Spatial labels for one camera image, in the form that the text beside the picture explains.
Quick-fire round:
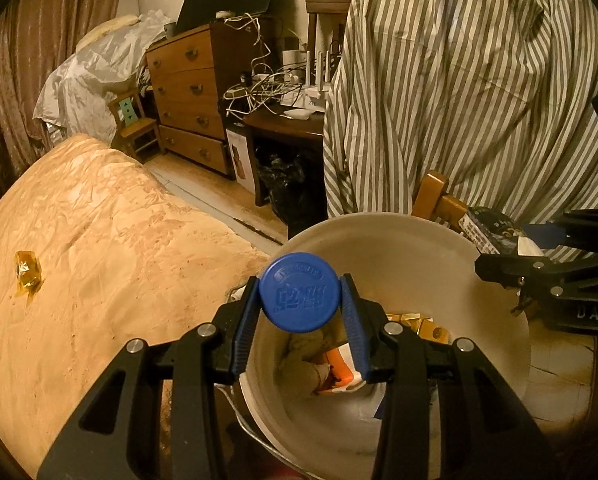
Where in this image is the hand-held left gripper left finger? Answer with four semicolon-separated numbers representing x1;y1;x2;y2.
36;275;260;480

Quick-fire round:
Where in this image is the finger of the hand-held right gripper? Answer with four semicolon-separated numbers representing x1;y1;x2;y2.
521;207;598;261
475;254;598;311

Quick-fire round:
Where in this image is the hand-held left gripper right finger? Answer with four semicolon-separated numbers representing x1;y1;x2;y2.
340;274;562;480

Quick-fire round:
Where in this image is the dark snack packet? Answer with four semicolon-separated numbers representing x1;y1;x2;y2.
459;205;544;261

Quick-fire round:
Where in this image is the blue round lid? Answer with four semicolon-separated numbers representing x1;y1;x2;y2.
258;252;342;333

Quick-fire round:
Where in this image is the white plastic bucket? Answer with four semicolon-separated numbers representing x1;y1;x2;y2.
231;212;532;480

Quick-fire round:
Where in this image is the black trash bag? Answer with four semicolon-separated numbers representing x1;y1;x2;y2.
256;152;330;241

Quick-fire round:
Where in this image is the white sock bundle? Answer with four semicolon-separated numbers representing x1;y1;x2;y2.
279;335;330;396

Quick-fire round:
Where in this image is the gold foil box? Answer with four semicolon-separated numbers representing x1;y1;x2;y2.
386;312;452;346

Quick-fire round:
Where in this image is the light wooden chair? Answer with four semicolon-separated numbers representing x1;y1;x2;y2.
411;170;472;233

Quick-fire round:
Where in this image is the white carton box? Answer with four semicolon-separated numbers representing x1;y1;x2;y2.
225;127;257;193

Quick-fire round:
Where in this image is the grey striped cloth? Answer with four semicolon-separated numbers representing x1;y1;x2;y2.
323;0;598;226

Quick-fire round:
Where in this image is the dark wooden side table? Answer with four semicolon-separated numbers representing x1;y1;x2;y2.
242;107;327;208

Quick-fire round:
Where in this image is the yellow plastic wrapper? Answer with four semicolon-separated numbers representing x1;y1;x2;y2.
13;249;46;301

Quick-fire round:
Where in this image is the small wooden chair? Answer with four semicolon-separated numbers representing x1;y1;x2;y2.
108;87;166;161

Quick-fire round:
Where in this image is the white router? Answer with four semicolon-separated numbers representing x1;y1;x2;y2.
299;50;330;111

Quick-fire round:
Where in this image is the wooden dresser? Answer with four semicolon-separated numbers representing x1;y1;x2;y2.
145;22;280;177

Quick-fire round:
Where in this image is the large silver plastic sheet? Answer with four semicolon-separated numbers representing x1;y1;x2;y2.
33;10;172;133

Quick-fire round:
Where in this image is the brown wooden chair back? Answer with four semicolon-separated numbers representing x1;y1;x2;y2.
304;0;354;61

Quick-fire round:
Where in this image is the cream pillow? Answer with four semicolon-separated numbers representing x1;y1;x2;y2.
76;15;142;48

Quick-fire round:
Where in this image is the brown curtain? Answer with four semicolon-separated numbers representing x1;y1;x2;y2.
0;0;127;161

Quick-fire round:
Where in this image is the tangle of white cables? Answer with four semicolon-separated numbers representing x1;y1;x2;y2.
221;14;330;121

